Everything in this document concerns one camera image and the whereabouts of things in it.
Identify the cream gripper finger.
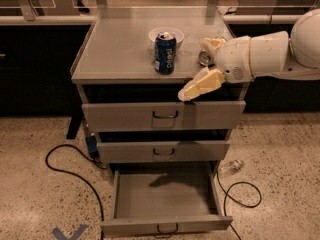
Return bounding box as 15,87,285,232
200,37,226,58
178,67,225,102

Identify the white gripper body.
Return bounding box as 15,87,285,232
214,36,253,83

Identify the blue pepsi can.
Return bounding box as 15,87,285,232
154,32,176,75

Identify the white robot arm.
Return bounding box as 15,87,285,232
178,9,320,102

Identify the green soda can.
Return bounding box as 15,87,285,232
198,47,214,66

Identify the grey top drawer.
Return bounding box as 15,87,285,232
82,101,245,132

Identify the grey drawer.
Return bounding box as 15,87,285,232
82,101,245,132
101,163,232,237
97,140,230,163

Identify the grey metal drawer cabinet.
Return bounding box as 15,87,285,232
72,7,248,176

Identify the grey middle drawer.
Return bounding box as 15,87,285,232
97,140,230,163

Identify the grey bottom drawer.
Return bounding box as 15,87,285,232
101,163,232,237

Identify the white ceramic bowl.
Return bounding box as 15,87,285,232
148,27,184,49

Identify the dark right counter cabinet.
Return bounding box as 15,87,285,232
224,15,320,113

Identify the dark counter cabinet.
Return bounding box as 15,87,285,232
0,23,90,116
224,15,320,113

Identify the clear plastic bottle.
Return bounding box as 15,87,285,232
219,159,244,176

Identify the blue power adapter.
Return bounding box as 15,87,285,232
85,136,99,159

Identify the dark left counter cabinet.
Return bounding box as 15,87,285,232
0,23,90,116

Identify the black cable right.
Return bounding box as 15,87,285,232
216,171,263,240

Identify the black cable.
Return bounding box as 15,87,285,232
45,144,108,240
216,171,263,240

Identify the black cable left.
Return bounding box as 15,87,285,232
45,144,108,240

